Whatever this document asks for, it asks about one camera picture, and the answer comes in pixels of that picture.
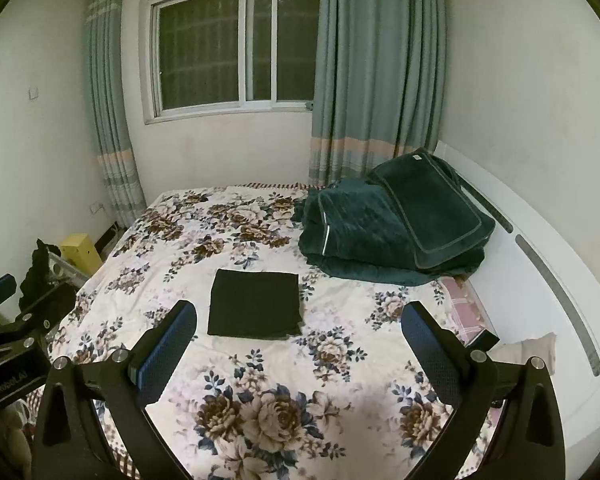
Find dark green pillow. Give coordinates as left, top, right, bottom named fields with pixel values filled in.
left=367, top=147, right=497, bottom=273

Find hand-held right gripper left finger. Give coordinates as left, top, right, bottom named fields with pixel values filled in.
left=30, top=300, right=198, bottom=480

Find floral bedsheet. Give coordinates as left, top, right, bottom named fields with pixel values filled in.
left=47, top=185, right=496, bottom=480

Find yellow box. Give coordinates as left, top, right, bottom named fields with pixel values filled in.
left=60, top=233, right=104, bottom=277

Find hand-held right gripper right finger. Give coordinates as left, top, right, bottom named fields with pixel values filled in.
left=401, top=301, right=567, bottom=480

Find dark green quilt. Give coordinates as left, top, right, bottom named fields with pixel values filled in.
left=294, top=177, right=486, bottom=287

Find black cloth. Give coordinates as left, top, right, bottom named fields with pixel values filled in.
left=19, top=238, right=77, bottom=321
left=207, top=268, right=303, bottom=339

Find grey-blue striped curtain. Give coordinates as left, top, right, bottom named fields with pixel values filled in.
left=307, top=0, right=451, bottom=188
left=82, top=0, right=148, bottom=228

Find pink checked sheet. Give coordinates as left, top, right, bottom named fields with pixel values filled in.
left=439, top=275, right=498, bottom=347

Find white framed window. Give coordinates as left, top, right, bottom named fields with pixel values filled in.
left=139, top=0, right=323, bottom=125

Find black hanging cloth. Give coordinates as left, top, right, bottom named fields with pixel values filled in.
left=19, top=238, right=77, bottom=321

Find white headboard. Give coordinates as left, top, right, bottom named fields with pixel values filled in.
left=432, top=140, right=600, bottom=461

